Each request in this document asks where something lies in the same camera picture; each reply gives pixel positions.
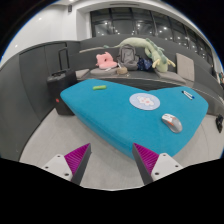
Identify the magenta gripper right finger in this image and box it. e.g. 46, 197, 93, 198
132, 142, 184, 186

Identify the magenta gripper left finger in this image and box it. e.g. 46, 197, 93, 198
42, 142, 92, 186

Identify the grey computer mouse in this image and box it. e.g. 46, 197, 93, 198
162, 114, 183, 133

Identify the round white mouse pad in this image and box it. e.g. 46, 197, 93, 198
129, 93, 160, 111

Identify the teal upholstered bench table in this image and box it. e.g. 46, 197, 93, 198
61, 79, 208, 156

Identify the green marker pen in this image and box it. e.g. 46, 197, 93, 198
93, 85, 107, 90

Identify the blue marker pen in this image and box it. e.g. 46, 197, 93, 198
182, 91, 195, 100

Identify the black rolling suitcase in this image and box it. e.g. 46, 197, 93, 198
46, 47, 77, 117

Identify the black object on floor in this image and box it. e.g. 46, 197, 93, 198
215, 114, 223, 133

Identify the small tan basket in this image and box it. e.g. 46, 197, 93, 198
116, 67, 128, 75

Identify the dark blue bag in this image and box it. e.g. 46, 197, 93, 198
137, 58, 152, 71

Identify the green dragon plush toy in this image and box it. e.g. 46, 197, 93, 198
103, 36, 177, 73

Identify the grey cushion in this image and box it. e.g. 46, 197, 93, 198
176, 53, 195, 81

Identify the grey backpack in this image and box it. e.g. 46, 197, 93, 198
117, 44, 139, 71

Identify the pink plush toy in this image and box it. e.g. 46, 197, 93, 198
96, 52, 117, 69

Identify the grey sofa bench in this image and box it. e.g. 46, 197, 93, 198
71, 35, 224, 116

